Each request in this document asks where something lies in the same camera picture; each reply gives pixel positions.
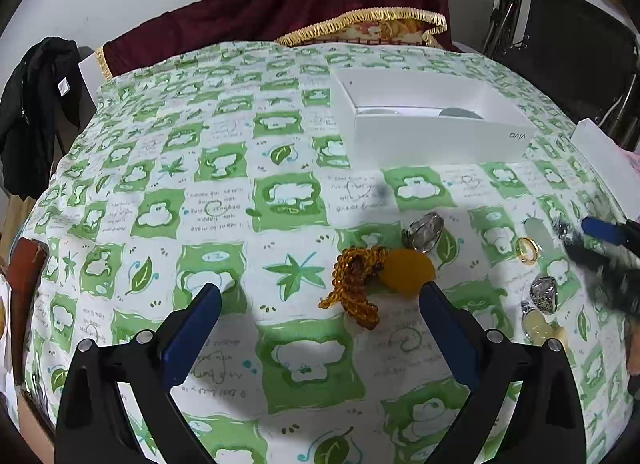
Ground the floral patterned cushion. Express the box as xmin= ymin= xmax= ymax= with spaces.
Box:
xmin=340 ymin=18 xmax=436 ymax=47

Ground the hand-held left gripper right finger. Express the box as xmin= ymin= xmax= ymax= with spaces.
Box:
xmin=419 ymin=281 xmax=587 ymax=464

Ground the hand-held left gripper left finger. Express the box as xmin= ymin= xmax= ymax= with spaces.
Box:
xmin=55 ymin=283 xmax=223 ymax=464

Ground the white panel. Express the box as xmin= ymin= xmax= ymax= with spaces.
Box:
xmin=78 ymin=48 xmax=112 ymax=117

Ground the white cardboard box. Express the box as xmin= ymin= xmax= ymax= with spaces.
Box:
xmin=330 ymin=65 xmax=537 ymax=167

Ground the pale yellow pendant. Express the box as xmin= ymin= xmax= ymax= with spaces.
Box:
xmin=520 ymin=300 xmax=567 ymax=343

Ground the gold ring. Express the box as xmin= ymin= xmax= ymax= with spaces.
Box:
xmin=515 ymin=236 xmax=542 ymax=265

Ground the amber bead bracelet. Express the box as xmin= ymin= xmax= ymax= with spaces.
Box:
xmin=318 ymin=245 xmax=390 ymax=331

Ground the engraved silver ring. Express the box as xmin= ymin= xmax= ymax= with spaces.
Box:
xmin=530 ymin=275 xmax=559 ymax=315

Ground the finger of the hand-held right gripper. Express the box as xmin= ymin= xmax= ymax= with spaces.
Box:
xmin=581 ymin=216 xmax=640 ymax=247
xmin=566 ymin=239 xmax=640 ymax=317

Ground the silver ring with clear stone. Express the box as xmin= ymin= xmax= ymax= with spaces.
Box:
xmin=402 ymin=212 xmax=445 ymax=251

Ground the reddish brown object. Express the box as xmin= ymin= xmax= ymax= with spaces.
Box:
xmin=10 ymin=239 xmax=49 ymax=386

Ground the black folding chair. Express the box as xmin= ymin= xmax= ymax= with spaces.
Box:
xmin=482 ymin=0 xmax=640 ymax=152

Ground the black jacket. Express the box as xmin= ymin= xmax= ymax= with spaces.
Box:
xmin=0 ymin=38 xmax=83 ymax=197

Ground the white box lid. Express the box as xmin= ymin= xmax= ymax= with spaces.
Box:
xmin=570 ymin=119 xmax=638 ymax=222

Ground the pale jade pendant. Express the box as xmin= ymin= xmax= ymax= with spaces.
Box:
xmin=524 ymin=218 xmax=553 ymax=249

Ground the amber oval pendant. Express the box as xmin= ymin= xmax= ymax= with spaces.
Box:
xmin=384 ymin=249 xmax=436 ymax=298

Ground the green printed tablecloth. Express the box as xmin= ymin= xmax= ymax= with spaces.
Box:
xmin=17 ymin=38 xmax=633 ymax=464

